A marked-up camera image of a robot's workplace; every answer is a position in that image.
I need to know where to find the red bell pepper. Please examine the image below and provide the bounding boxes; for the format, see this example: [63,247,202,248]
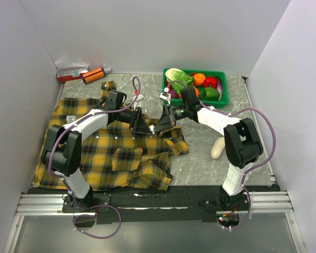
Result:
[203,76,217,89]

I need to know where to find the purple onion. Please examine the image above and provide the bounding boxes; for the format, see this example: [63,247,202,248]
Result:
[168,89,179,99]

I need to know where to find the yellow plaid shirt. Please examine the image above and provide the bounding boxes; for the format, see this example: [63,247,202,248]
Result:
[33,80,190,191]

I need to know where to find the purple eggplant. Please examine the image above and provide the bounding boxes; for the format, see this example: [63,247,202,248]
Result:
[215,77,223,101]

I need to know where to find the aluminium rail frame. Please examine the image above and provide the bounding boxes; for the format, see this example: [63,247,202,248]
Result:
[14,191,294,217]

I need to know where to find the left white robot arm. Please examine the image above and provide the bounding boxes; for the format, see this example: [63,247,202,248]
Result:
[41,90,153,212]

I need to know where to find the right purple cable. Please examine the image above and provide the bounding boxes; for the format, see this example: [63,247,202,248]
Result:
[166,80,277,230]

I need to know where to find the white daikon radish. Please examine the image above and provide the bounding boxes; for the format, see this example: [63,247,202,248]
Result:
[211,137,225,159]

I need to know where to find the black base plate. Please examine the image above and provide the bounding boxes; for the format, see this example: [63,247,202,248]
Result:
[62,186,249,225]

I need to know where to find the orange black cylinder tool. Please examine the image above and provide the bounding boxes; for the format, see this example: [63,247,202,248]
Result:
[82,67,111,84]

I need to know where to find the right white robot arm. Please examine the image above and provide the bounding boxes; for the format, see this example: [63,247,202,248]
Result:
[153,87,263,210]

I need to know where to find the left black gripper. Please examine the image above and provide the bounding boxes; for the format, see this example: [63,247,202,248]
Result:
[116,107,152,135]

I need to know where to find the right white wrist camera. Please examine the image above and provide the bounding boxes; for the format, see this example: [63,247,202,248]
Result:
[159,87,171,104]

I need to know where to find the silver flower brooch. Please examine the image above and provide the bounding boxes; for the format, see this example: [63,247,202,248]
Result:
[149,125,155,134]

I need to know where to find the green plastic crate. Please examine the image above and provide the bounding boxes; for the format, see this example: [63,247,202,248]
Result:
[162,68,229,108]

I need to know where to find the red white cardboard box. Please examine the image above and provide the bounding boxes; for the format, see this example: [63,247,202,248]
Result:
[56,64,89,83]

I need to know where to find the napa cabbage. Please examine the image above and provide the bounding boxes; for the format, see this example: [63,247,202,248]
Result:
[165,68,194,91]

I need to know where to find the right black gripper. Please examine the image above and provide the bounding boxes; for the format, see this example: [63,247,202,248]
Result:
[153,104,189,133]

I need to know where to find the orange fruit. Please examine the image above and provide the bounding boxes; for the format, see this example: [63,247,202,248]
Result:
[193,73,206,87]

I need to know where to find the green bell pepper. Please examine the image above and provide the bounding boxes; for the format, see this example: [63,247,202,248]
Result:
[200,86,220,101]

